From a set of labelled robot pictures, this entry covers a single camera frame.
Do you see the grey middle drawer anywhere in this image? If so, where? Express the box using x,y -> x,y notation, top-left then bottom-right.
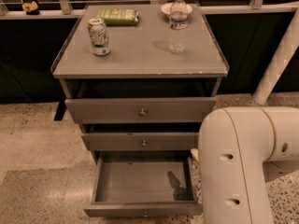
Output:
82,133 -> 198,151

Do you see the small white bowl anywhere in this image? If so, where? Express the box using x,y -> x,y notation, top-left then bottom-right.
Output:
161,3 -> 192,20

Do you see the green snack packet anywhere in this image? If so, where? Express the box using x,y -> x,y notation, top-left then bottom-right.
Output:
97,8 -> 139,26

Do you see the grey metal railing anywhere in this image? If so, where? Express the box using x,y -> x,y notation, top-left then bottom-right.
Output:
0,0 -> 299,21

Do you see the green white soda can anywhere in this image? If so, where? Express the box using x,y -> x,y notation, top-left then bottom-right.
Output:
88,18 -> 110,56

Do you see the grey top drawer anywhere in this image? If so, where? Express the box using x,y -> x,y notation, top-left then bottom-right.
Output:
65,97 -> 216,124

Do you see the white diagonal post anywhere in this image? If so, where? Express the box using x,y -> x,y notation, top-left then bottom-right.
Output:
252,8 -> 299,105

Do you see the clear plastic water bottle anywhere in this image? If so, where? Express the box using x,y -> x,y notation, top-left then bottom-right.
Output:
169,0 -> 189,53

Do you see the grey drawer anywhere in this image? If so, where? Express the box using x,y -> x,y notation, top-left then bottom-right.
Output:
82,133 -> 198,151
84,152 -> 202,217
65,97 -> 216,124

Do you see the grey wooden drawer cabinet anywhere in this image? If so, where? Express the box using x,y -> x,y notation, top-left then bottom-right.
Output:
50,3 -> 231,166

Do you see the yellow black small object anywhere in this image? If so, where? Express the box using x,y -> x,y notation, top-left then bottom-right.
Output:
21,1 -> 39,15

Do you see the grey bottom drawer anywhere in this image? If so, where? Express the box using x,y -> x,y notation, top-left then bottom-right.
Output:
84,152 -> 202,217

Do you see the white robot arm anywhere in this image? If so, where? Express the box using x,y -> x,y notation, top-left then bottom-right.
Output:
192,106 -> 299,224

